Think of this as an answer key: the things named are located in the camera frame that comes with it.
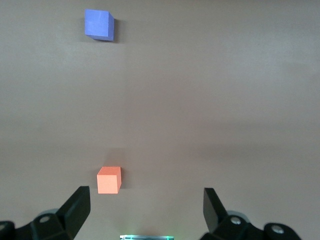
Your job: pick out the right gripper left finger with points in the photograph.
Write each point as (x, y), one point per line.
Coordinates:
(72, 215)

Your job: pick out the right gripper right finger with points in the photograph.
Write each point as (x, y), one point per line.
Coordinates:
(215, 217)

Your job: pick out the orange foam block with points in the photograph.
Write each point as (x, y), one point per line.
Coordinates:
(107, 182)

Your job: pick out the purple foam block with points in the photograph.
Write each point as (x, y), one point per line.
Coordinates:
(97, 23)

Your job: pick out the brown table cover sheet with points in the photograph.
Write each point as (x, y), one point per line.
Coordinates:
(212, 100)

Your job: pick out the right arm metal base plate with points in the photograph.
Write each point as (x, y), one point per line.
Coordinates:
(146, 237)

